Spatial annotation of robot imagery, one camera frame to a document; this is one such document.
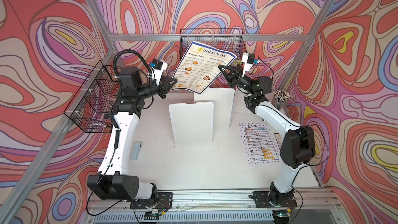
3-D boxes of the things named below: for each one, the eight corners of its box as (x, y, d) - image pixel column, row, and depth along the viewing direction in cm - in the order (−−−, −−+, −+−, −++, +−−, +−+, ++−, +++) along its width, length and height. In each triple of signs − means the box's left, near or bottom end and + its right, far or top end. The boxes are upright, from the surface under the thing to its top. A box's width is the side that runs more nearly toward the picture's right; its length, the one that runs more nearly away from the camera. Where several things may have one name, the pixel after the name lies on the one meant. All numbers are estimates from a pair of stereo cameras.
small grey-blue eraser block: (133, 161, 88) (130, 158, 85) (137, 144, 94) (135, 141, 91) (138, 161, 88) (136, 158, 85) (142, 144, 94) (140, 141, 91)
